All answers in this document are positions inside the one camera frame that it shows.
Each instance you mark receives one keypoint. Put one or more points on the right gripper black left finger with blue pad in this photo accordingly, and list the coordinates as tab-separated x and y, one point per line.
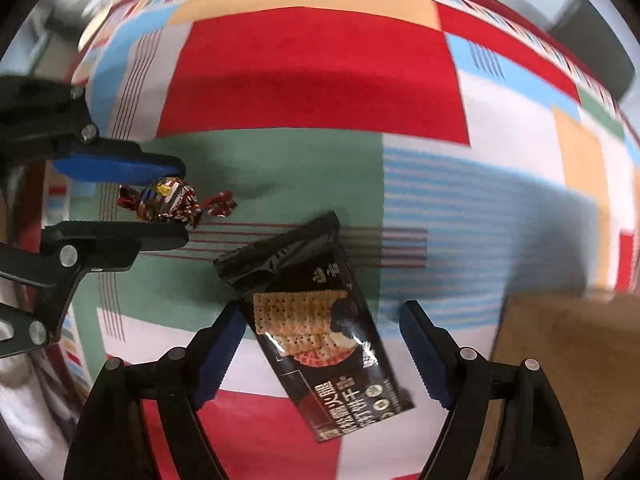
111	441

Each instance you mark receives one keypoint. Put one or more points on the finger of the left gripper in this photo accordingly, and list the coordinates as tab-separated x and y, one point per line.
116	161
115	239

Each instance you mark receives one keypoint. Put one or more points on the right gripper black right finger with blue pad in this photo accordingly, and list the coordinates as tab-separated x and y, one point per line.
533	438

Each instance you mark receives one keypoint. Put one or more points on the red candy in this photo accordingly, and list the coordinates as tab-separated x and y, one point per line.
172	200

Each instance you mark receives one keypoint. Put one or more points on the dark cracker snack packet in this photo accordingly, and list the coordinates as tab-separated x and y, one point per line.
309	316

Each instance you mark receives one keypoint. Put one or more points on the brown cardboard box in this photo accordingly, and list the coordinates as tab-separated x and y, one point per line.
588	346

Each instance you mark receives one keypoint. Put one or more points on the colourful patchwork tablecloth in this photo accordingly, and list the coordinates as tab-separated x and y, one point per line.
467	154

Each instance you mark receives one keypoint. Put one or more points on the dark chair right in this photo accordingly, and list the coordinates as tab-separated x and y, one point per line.
583	30

